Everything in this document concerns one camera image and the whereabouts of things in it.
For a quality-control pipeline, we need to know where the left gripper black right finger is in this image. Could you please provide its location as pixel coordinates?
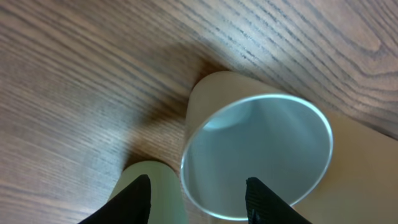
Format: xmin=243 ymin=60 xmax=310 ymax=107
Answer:
xmin=245 ymin=177 xmax=310 ymax=224

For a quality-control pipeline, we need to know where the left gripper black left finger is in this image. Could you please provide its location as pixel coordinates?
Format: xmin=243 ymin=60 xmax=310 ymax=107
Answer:
xmin=79 ymin=174 xmax=151 ymax=224

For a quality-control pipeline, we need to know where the small mint green cup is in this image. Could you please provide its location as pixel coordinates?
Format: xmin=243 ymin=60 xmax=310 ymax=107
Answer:
xmin=109 ymin=161 xmax=188 ymax=224

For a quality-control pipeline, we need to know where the small grey cup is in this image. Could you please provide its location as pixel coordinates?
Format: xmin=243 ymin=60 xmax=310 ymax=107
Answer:
xmin=180 ymin=72 xmax=333 ymax=221

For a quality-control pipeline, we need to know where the tall beige cup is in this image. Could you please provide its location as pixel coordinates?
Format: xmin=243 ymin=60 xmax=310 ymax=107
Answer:
xmin=294 ymin=111 xmax=397 ymax=223

